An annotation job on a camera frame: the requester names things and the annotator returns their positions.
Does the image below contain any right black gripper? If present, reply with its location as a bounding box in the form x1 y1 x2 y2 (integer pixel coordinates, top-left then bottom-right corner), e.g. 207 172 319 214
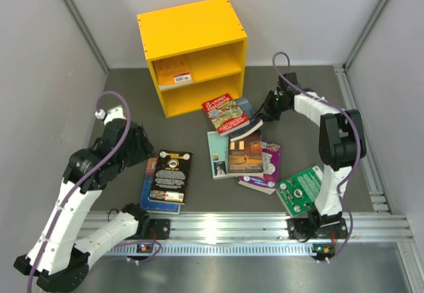
255 90 290 122

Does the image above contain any red treehouse book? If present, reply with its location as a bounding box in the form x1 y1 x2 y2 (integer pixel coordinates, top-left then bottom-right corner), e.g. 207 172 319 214
202 93 250 136

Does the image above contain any brown Edward Tulane book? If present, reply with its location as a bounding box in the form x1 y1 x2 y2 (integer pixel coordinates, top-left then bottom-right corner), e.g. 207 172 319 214
227 130 264 177

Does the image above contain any orange Roald Dahl book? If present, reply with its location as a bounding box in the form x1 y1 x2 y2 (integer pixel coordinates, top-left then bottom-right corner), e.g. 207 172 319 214
154 54 193 90

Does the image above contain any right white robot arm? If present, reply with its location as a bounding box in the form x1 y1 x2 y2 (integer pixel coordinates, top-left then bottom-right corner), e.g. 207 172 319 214
255 72 366 242

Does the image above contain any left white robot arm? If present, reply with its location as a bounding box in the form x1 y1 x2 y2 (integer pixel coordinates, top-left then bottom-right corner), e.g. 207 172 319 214
14 119 154 292

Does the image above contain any black cover book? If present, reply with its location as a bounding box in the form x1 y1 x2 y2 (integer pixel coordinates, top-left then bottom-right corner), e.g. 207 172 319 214
148 149 193 205

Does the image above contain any light teal cover book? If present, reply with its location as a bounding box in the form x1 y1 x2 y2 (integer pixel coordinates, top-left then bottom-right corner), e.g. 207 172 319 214
207 131 229 180

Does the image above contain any blue sunset cover book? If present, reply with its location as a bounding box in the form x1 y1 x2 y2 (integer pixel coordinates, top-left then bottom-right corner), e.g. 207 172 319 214
138 156 182 215

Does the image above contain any purple cartoon cover book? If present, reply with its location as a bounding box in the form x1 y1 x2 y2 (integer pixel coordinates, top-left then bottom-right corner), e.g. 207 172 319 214
238 142 281 195

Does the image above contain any green cover book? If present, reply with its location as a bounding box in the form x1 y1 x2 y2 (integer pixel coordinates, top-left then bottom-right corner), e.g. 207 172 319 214
276 165 323 217

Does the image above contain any yellow wooden shelf box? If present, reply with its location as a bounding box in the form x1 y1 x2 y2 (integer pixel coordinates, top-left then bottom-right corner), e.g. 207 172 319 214
137 0 248 118

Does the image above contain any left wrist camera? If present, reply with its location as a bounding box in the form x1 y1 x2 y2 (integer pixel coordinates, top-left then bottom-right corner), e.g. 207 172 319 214
95 105 127 125

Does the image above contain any aluminium mounting rail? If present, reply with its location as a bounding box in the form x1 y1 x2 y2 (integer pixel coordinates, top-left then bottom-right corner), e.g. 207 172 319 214
76 210 415 258

